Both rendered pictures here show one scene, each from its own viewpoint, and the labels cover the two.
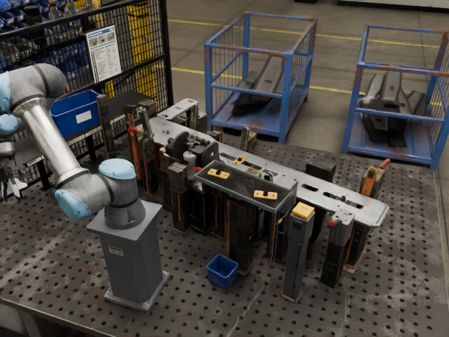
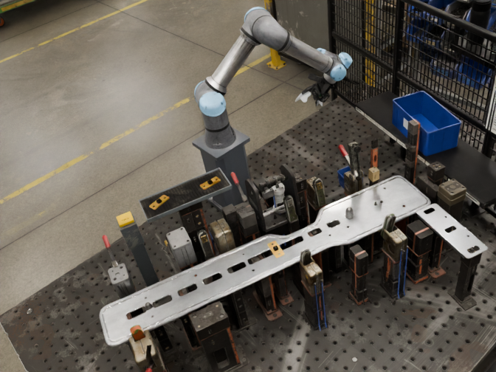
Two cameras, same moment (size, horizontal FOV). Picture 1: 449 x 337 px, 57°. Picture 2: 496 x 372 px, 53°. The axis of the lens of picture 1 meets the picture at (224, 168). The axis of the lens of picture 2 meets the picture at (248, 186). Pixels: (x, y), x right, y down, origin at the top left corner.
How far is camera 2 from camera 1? 2.74 m
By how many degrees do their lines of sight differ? 91
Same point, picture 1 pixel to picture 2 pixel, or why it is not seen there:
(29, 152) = (373, 105)
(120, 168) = (204, 100)
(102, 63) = not seen: outside the picture
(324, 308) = not seen: hidden behind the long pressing
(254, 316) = (157, 256)
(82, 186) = (201, 87)
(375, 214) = (111, 321)
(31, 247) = (318, 150)
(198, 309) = not seen: hidden behind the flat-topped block
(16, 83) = (248, 16)
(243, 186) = (181, 193)
